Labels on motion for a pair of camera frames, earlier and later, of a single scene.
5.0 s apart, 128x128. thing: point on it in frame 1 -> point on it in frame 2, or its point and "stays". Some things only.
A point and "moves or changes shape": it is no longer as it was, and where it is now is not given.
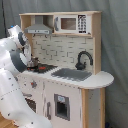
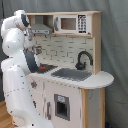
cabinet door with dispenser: [62, 105] stays
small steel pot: [33, 63] moves or changes shape
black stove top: [40, 68] stays
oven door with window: [31, 97] stays
